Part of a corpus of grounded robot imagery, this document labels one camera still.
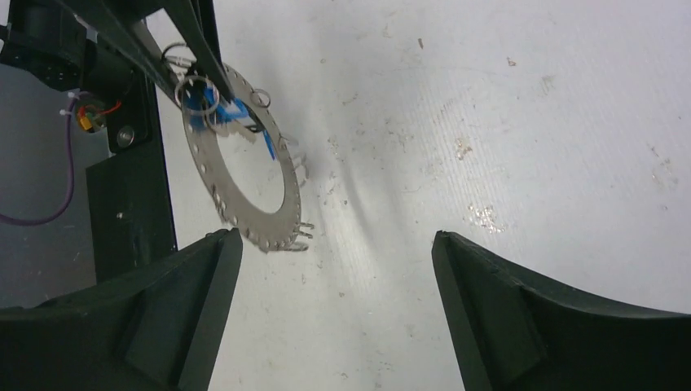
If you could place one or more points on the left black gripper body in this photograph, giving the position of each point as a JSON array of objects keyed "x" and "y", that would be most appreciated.
[{"x": 47, "y": 41}]

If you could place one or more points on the metal perforated ring disc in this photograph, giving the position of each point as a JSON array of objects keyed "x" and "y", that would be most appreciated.
[{"x": 258, "y": 196}]

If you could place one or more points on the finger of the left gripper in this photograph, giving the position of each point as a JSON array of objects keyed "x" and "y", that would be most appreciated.
[
  {"x": 196, "y": 22},
  {"x": 122, "y": 24}
]

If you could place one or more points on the blue head key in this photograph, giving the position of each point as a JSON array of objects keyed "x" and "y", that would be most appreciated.
[{"x": 209, "y": 111}]

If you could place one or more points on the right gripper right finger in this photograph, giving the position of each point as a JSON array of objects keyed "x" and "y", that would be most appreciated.
[{"x": 515, "y": 329}]

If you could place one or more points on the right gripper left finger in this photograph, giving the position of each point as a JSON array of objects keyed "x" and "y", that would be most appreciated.
[{"x": 158, "y": 327}]

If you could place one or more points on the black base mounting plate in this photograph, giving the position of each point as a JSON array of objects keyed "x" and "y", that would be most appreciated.
[{"x": 131, "y": 216}]

